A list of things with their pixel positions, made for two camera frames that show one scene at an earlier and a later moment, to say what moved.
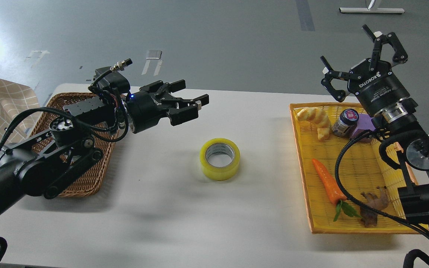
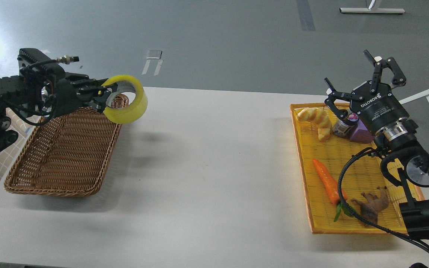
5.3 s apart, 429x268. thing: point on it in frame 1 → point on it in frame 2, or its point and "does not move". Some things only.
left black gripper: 144,112 → 69,95
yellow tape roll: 222,174 → 133,112
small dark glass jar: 346,123 does not move
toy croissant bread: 315,116 does not move
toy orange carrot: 336,195 does not move
